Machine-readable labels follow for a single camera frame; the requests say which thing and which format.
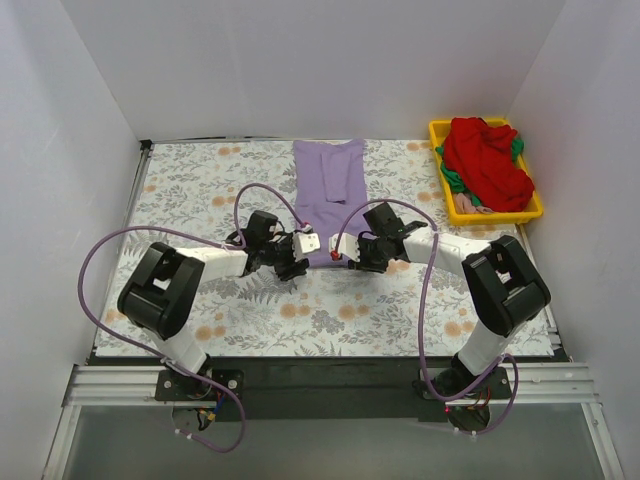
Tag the green t shirt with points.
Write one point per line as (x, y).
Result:
(456, 183)

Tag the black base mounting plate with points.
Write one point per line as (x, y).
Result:
(296, 388)

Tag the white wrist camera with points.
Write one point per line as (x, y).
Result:
(305, 242)
(344, 246)

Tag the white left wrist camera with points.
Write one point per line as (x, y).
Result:
(305, 242)

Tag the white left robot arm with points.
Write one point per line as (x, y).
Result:
(159, 295)

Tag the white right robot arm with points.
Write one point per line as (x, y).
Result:
(506, 289)

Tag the aluminium frame rail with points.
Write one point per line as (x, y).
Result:
(130, 382)

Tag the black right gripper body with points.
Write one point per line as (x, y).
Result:
(367, 255)

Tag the floral patterned table mat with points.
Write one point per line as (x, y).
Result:
(206, 189)

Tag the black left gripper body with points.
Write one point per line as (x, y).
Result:
(288, 257)

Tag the pink t shirt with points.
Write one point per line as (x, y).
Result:
(464, 205)

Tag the red t shirt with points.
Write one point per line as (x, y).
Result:
(481, 155)

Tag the purple t shirt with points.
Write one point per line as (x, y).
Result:
(330, 185)

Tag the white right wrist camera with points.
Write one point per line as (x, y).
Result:
(344, 246)

